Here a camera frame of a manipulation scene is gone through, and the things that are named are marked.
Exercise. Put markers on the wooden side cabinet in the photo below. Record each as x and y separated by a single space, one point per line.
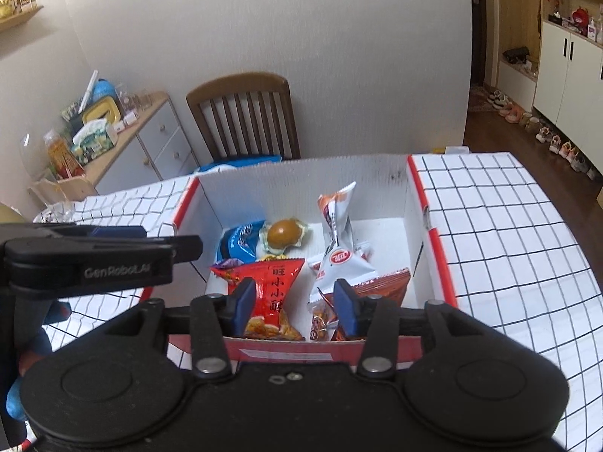
155 141

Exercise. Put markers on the blue white bag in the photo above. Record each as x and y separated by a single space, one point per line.
221 167

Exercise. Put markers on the wooden organiser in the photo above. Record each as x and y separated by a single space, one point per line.
61 186

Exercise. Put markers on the blue snack packet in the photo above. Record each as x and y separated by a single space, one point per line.
238 242

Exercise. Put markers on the row of shoes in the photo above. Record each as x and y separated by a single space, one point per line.
546 134

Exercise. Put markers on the wooden wall shelf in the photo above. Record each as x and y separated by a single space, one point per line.
19 19

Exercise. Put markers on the white lower cabinet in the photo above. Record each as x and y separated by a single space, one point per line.
565 84

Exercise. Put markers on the doormat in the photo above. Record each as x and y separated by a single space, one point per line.
480 101

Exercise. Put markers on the gold tapered container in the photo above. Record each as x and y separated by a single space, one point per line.
9 214

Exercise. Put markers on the green white tissue pack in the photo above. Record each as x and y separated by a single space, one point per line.
94 139

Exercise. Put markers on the red plush toy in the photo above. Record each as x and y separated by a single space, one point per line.
580 16

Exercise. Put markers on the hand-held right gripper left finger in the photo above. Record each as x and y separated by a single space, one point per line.
245 308

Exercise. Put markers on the white charger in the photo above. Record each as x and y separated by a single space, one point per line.
120 126

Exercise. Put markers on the drinking glasses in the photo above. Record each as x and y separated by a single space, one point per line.
129 99

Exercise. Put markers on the person's left hand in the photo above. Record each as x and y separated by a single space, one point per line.
59 311

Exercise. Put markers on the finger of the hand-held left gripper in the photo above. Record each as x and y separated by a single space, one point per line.
117 232
186 248

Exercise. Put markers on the red-brown foil packet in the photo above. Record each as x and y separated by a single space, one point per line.
386 287

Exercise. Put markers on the red cardboard box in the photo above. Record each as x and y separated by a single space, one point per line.
301 174

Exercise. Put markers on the clear drinking glass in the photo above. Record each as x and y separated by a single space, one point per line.
59 212

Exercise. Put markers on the checked white tablecloth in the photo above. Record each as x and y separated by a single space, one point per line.
494 245

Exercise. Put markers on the white shoe bench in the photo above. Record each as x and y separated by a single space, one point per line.
516 84

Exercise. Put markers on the dark door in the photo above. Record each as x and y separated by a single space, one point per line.
478 33

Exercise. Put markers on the dark items on bench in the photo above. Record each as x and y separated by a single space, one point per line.
516 52

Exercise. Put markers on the egg snack packet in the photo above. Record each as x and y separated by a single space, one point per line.
282 233

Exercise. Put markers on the wooden chair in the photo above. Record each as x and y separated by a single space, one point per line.
235 84

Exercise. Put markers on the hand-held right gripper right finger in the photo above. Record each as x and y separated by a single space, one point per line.
346 308

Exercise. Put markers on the yellow blue lunch bag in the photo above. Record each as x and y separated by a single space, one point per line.
101 103

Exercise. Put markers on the orange packet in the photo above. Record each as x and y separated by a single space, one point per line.
61 155

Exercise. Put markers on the grey chip packet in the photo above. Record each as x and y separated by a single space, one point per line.
339 254

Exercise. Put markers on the white stick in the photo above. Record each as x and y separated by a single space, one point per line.
88 89

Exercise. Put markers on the clear glass dome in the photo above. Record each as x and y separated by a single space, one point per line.
30 155

